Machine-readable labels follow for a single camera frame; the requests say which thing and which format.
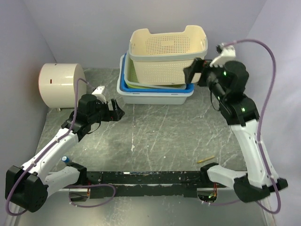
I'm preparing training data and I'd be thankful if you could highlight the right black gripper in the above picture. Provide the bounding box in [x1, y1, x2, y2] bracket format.
[182, 57, 227, 101]

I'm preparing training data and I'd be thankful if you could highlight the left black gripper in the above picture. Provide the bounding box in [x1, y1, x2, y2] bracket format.
[89, 98, 125, 124]

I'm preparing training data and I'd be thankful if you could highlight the white perforated basket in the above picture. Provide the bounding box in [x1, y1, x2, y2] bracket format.
[124, 53, 186, 90]

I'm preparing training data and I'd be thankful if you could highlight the large cream perforated basket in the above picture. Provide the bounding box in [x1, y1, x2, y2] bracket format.
[128, 25, 208, 86]

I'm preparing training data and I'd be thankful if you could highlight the green plastic tub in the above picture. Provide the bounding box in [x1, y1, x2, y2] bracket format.
[124, 60, 186, 89]

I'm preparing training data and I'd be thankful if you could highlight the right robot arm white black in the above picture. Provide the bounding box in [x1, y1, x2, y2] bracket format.
[183, 58, 288, 203]

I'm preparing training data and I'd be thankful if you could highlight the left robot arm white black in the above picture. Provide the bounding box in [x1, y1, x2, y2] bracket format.
[5, 94, 125, 216]

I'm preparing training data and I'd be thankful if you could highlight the white plastic tub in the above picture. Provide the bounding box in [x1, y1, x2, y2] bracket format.
[116, 56, 194, 105]

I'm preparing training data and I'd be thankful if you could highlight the blue plastic tub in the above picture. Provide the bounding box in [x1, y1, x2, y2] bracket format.
[119, 54, 194, 93]

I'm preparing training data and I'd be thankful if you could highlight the cream cylindrical appliance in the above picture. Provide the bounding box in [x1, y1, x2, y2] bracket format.
[39, 63, 85, 108]

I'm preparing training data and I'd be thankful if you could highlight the small blue capped bottle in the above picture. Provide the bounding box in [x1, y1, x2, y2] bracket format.
[61, 156, 71, 164]

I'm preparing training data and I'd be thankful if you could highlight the small wooden stick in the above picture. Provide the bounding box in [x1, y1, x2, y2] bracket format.
[197, 155, 215, 164]

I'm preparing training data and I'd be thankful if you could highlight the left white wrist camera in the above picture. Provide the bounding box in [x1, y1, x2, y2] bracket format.
[92, 86, 106, 104]

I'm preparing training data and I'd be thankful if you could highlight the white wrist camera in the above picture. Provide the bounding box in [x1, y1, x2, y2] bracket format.
[209, 43, 236, 67]
[92, 86, 106, 104]

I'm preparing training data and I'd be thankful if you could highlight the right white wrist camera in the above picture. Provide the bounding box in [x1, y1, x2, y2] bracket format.
[209, 43, 236, 67]

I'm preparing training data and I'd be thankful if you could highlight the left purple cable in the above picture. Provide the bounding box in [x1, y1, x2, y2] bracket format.
[5, 78, 116, 216]

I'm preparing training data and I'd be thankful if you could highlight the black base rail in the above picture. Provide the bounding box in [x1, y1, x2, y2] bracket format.
[84, 171, 215, 198]

